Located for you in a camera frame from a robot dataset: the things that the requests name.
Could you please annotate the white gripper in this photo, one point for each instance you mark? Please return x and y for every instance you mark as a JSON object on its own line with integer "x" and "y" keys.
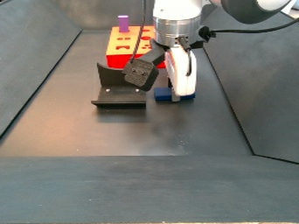
{"x": 182, "y": 68}

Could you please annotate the blue square-circle forked object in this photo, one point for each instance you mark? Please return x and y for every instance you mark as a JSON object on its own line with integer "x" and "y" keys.
{"x": 163, "y": 94}

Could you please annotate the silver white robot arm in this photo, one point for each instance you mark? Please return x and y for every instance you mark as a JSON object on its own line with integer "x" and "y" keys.
{"x": 177, "y": 25}

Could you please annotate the red fixture board with holes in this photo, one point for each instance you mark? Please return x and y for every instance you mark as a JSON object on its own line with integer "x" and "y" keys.
{"x": 122, "y": 44}

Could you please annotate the black curved holder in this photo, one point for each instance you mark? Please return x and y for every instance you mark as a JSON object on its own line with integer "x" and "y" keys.
{"x": 117, "y": 93}

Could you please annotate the purple rectangular peg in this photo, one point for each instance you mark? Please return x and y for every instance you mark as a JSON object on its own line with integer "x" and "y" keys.
{"x": 123, "y": 19}

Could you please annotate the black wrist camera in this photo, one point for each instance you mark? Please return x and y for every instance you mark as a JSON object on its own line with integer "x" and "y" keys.
{"x": 141, "y": 71}

